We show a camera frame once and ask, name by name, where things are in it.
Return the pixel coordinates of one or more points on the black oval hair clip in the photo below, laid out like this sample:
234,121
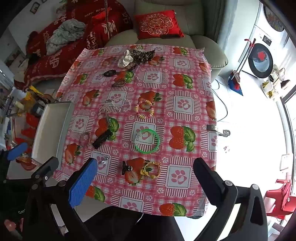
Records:
109,73

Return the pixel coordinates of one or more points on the red printed blanket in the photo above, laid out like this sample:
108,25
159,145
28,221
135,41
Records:
46,60

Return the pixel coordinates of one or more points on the small black claw clip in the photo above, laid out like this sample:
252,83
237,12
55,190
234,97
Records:
124,166

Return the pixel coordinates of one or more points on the red and blue mop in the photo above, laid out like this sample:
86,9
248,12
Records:
234,82

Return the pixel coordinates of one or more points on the grey green sofa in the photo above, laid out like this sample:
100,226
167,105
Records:
203,18

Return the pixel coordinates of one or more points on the small white box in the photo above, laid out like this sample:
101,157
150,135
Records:
285,162

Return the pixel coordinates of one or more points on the white washing machine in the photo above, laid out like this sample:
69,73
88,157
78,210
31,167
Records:
261,58

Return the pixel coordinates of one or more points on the metal table clamp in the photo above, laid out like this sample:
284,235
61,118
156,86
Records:
211,128

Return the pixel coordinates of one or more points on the red plastic stool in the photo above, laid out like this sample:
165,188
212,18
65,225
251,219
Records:
284,201

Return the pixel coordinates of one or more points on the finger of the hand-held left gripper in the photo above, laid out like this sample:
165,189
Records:
17,148
45,168

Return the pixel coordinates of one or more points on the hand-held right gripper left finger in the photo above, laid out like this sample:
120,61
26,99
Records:
83,183

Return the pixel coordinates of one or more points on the silver earring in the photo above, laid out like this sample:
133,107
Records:
103,162

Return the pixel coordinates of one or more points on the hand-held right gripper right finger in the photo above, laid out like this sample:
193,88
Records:
208,178

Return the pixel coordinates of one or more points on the yellow packet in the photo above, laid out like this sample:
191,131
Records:
34,90

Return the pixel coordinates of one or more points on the person's left hand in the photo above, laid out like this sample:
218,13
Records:
10,224

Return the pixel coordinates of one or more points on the leopard print scrunchie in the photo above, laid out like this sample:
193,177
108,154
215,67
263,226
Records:
142,55

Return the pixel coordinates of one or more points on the grey crumpled clothing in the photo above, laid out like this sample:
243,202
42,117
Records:
64,32

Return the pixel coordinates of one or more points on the dark brown shoe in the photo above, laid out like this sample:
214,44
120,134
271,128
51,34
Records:
285,84

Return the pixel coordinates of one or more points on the black long hair clip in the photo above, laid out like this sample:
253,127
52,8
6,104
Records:
101,139

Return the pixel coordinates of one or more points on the red embroidered cushion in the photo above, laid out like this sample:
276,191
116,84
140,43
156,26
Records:
159,23

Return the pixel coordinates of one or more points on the strawberry print pink tablecloth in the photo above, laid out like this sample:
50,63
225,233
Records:
185,76

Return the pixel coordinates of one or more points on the white rectangular tray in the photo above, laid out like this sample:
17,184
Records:
50,120

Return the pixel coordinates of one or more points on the white dotted scrunchie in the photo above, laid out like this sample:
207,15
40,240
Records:
124,60

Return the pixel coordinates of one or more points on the brown oval hair clip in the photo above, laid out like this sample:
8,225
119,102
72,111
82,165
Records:
85,139

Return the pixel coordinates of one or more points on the yellow slipper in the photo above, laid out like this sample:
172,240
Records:
269,89

